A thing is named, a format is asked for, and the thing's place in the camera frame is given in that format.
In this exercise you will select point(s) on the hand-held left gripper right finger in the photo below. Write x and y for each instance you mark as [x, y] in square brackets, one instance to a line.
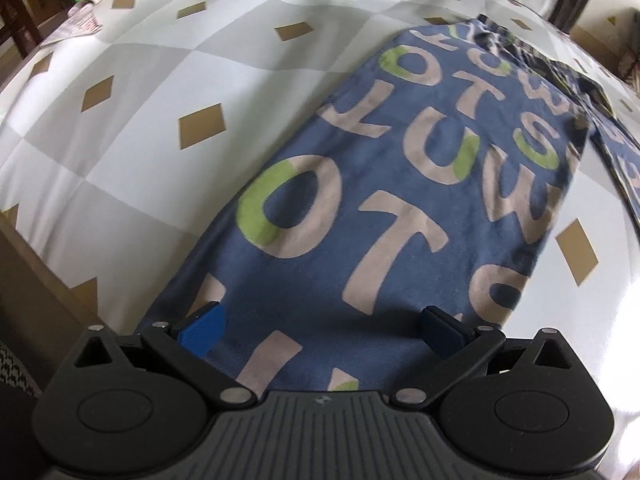
[442, 331]

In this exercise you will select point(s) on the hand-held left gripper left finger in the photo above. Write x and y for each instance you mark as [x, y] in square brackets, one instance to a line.
[202, 331]

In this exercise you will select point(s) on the blue letter print pants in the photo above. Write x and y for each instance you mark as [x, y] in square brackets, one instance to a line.
[375, 185]

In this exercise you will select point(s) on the folded newspaper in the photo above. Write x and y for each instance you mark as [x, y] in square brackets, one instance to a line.
[80, 22]

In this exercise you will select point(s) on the black plant pot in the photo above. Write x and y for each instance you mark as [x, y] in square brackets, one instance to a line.
[575, 2]

